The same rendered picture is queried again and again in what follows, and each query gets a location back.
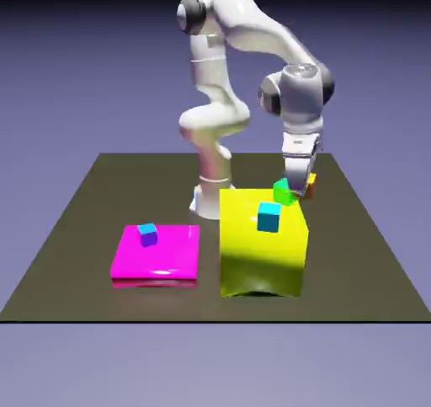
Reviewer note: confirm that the large magenta box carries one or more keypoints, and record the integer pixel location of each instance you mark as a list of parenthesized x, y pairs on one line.
[(161, 255)]

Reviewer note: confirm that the small blue cube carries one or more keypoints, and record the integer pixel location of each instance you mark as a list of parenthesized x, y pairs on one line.
[(148, 235)]

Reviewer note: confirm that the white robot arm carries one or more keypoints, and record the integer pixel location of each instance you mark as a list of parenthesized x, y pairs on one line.
[(232, 26)]

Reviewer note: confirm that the small green cube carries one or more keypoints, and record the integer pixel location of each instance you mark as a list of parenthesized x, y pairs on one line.
[(282, 193)]

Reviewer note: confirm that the large yellow box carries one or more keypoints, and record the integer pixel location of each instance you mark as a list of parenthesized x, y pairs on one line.
[(262, 248)]

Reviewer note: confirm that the small cyan cube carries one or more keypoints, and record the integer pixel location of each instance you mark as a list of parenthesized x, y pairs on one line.
[(268, 217)]

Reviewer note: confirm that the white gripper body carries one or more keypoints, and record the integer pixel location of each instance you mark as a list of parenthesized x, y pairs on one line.
[(297, 172)]

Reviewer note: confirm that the small orange cube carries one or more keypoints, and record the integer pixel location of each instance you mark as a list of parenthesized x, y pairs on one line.
[(309, 188)]

